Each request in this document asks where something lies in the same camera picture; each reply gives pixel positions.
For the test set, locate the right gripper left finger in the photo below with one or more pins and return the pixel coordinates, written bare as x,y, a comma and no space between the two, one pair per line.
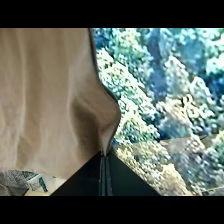
86,181

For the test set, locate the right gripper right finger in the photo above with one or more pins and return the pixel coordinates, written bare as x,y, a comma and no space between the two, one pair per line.
128,181

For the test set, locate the beige shirt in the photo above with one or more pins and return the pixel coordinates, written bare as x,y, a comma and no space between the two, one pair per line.
50,100

